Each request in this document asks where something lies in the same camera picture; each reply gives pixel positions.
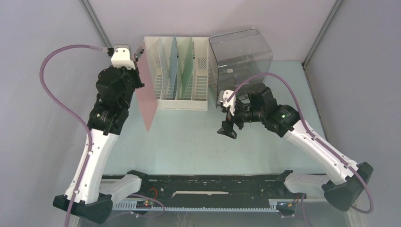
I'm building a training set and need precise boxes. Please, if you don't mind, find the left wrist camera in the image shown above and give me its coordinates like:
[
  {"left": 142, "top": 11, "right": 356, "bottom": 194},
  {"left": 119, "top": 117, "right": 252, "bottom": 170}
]
[{"left": 108, "top": 44, "right": 136, "bottom": 70}]

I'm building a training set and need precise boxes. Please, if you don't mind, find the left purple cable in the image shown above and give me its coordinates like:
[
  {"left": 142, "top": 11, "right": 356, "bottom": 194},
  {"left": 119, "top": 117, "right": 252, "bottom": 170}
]
[{"left": 39, "top": 44, "right": 110, "bottom": 227}]

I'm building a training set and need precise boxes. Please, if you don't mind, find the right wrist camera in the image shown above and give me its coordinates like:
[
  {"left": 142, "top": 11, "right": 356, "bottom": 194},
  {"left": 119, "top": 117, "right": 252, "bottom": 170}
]
[{"left": 217, "top": 90, "right": 236, "bottom": 116}]

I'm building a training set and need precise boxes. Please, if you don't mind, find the smoky transparent drawer cabinet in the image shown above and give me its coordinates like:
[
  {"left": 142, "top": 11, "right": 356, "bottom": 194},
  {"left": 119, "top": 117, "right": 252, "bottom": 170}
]
[{"left": 208, "top": 28, "right": 273, "bottom": 107}]

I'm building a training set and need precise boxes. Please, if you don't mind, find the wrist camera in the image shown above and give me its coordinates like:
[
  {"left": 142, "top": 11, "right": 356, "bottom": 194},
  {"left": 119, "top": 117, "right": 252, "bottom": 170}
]
[
  {"left": 108, "top": 44, "right": 136, "bottom": 70},
  {"left": 217, "top": 90, "right": 236, "bottom": 116}
]

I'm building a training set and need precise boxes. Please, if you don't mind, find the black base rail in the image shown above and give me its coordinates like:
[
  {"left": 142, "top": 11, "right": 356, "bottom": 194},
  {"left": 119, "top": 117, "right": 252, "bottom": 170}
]
[{"left": 103, "top": 169, "right": 307, "bottom": 209}]

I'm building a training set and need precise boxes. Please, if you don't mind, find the blue folder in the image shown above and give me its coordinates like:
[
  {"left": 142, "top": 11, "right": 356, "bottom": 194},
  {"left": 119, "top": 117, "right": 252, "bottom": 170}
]
[{"left": 158, "top": 35, "right": 178, "bottom": 100}]

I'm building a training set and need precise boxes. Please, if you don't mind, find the green clipboard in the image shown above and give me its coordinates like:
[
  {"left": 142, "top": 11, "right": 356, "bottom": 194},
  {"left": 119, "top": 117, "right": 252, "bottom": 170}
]
[{"left": 178, "top": 36, "right": 194, "bottom": 99}]

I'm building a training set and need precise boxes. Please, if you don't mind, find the pink folder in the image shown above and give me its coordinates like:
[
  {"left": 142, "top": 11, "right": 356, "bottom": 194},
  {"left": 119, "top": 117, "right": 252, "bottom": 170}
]
[{"left": 135, "top": 42, "right": 158, "bottom": 132}]

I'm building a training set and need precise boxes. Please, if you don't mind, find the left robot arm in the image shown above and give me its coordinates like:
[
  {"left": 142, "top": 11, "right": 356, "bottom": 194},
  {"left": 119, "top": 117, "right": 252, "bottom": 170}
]
[{"left": 52, "top": 62, "right": 149, "bottom": 224}]

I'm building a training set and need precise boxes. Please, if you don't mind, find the white file organizer rack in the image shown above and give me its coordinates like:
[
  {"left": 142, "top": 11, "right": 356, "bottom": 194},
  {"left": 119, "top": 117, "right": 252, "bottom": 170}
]
[{"left": 144, "top": 35, "right": 209, "bottom": 111}]

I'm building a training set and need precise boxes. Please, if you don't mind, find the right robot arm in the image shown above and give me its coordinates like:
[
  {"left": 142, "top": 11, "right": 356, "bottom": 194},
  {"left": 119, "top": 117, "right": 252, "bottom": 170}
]
[{"left": 217, "top": 83, "right": 373, "bottom": 211}]

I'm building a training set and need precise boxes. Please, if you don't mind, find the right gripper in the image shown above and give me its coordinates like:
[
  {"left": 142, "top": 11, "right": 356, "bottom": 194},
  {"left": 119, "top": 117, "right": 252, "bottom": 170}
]
[{"left": 218, "top": 99, "right": 264, "bottom": 139}]

